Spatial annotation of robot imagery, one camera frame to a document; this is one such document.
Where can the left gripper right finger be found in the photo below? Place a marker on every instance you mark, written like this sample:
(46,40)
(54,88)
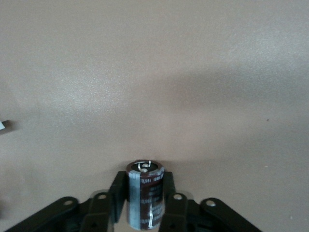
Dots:
(173,207)

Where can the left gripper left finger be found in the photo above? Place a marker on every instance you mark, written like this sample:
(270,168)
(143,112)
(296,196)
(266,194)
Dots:
(118,193)

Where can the dark brown cylindrical capacitor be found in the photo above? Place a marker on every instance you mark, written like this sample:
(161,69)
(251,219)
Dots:
(147,193)

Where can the brown table mat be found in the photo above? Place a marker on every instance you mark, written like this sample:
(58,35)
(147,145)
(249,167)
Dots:
(144,72)

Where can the white curved plastic bracket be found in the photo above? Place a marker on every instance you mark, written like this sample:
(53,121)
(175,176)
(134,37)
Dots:
(3,124)

